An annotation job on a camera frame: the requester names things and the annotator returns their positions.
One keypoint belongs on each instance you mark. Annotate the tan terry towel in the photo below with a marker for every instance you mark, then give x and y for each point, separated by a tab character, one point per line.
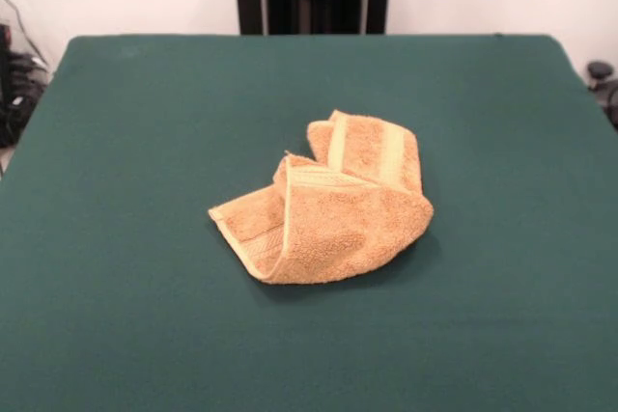
338	228

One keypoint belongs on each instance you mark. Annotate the dark green table cloth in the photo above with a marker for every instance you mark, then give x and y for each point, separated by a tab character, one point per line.
145	190

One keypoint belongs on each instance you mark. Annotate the dark pedestal foot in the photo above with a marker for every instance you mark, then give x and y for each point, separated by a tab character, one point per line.
24	79
598	69

